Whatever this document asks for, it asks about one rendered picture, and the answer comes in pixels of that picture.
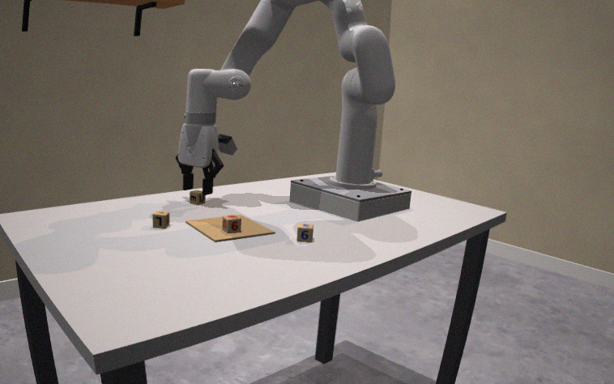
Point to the tan flat square mat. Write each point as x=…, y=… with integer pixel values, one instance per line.
x=212, y=228

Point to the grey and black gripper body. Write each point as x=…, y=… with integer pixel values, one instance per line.
x=196, y=144

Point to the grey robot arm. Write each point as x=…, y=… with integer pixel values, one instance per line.
x=372, y=83

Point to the wooden letter block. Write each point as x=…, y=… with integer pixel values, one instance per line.
x=160, y=219
x=197, y=197
x=231, y=224
x=305, y=232

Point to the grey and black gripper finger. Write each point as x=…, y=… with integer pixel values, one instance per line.
x=208, y=180
x=188, y=177

